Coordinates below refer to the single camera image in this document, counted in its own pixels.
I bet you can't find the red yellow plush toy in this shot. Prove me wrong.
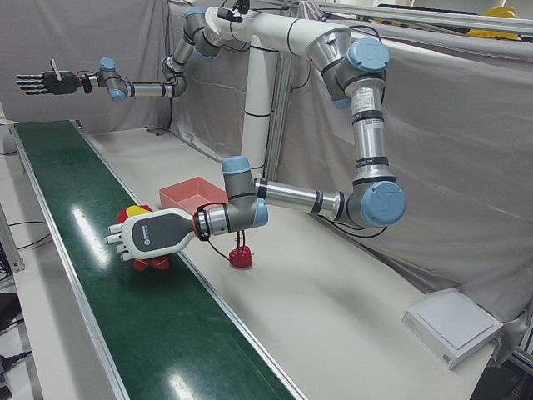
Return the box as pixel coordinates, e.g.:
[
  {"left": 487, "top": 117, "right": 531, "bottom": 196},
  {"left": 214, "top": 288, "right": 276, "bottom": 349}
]
[{"left": 115, "top": 203, "right": 172, "bottom": 273}]

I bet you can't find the pink plastic basket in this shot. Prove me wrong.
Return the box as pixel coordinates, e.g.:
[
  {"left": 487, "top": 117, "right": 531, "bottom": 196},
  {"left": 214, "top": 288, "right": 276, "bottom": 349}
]
[{"left": 157, "top": 176, "right": 229, "bottom": 216}]

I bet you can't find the black stand camera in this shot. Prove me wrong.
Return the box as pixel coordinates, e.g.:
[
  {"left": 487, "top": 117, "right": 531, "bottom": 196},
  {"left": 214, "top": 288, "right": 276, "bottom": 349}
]
[{"left": 216, "top": 0, "right": 251, "bottom": 22}]

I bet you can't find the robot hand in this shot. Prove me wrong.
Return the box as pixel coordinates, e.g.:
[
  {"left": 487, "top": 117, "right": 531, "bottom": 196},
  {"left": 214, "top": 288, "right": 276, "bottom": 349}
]
[
  {"left": 106, "top": 207, "right": 201, "bottom": 263},
  {"left": 15, "top": 59, "right": 82, "bottom": 98}
]

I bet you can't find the white flat box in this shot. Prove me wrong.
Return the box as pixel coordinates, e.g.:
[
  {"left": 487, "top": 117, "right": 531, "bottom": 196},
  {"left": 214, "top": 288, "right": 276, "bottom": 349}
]
[{"left": 401, "top": 290, "right": 504, "bottom": 370}]

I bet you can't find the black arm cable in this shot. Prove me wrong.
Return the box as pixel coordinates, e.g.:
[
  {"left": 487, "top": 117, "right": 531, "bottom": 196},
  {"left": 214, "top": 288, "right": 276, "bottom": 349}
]
[
  {"left": 197, "top": 202, "right": 401, "bottom": 263},
  {"left": 145, "top": 93, "right": 176, "bottom": 134}
]

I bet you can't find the green conveyor belt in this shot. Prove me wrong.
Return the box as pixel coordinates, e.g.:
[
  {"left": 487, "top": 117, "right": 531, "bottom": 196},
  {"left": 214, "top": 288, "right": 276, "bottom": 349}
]
[{"left": 7, "top": 119, "right": 309, "bottom": 400}]

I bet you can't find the grey fabric curtain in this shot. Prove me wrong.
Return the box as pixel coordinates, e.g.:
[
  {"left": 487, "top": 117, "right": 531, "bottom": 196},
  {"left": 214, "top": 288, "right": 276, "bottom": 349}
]
[{"left": 0, "top": 0, "right": 533, "bottom": 368}]

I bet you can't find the yellow hard hat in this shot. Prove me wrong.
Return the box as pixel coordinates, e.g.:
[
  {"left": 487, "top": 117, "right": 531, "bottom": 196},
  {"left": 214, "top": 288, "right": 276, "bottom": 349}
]
[
  {"left": 482, "top": 6, "right": 520, "bottom": 20},
  {"left": 466, "top": 27, "right": 521, "bottom": 42}
]

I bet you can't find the aluminium profile leg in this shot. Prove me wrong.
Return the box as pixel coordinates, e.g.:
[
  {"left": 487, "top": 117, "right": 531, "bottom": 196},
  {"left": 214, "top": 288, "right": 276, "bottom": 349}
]
[{"left": 0, "top": 207, "right": 24, "bottom": 274}]

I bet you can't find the red toy bell pepper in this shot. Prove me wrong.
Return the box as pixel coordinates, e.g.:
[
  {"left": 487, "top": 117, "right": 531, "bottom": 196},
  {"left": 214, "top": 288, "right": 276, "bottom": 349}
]
[{"left": 227, "top": 245, "right": 254, "bottom": 268}]

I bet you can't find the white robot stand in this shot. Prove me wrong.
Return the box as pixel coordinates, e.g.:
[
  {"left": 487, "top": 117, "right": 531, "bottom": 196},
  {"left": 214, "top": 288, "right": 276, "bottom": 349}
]
[{"left": 203, "top": 6, "right": 351, "bottom": 176}]

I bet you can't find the white conveyor control box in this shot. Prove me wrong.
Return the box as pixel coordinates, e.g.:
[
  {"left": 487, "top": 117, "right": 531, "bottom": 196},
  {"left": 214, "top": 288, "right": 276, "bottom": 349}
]
[{"left": 0, "top": 118, "right": 17, "bottom": 155}]

